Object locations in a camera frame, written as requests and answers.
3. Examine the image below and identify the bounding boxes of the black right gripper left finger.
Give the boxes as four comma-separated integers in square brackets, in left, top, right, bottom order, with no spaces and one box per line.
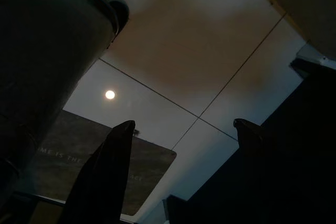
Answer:
[60,120,136,224]

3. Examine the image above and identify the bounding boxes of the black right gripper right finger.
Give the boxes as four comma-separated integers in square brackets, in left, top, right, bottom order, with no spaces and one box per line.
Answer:
[233,118,302,224]

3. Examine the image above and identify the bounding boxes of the dark kitchen cabinet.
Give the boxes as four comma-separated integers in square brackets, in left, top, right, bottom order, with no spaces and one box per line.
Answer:
[162,58,336,224]

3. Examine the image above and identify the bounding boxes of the robot right leg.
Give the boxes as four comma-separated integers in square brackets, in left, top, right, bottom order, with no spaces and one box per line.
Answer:
[0,0,131,209]

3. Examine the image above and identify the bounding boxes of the beige cabinet panel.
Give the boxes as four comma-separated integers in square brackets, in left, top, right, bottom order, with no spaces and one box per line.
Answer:
[244,0,336,59]

